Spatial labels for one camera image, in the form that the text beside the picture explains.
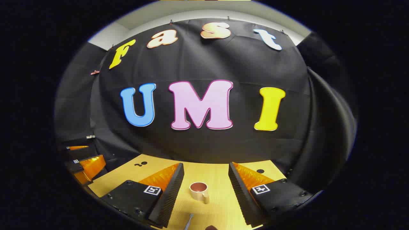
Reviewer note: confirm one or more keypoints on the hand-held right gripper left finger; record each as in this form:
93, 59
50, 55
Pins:
174, 191

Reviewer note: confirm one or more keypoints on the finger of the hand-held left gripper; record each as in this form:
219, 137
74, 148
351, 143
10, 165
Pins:
92, 166
80, 154

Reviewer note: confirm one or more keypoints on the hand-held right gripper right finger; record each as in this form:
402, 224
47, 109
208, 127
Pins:
238, 188

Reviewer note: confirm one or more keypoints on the beige cup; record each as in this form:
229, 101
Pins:
196, 193

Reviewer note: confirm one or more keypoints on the wooden desktop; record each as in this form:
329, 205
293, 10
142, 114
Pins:
217, 179

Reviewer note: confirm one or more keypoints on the black backdrop cloth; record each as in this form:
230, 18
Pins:
223, 150

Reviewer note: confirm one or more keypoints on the copper metal clip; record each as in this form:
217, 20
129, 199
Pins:
95, 72

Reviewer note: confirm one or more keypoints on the dark side cloth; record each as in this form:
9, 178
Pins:
326, 127

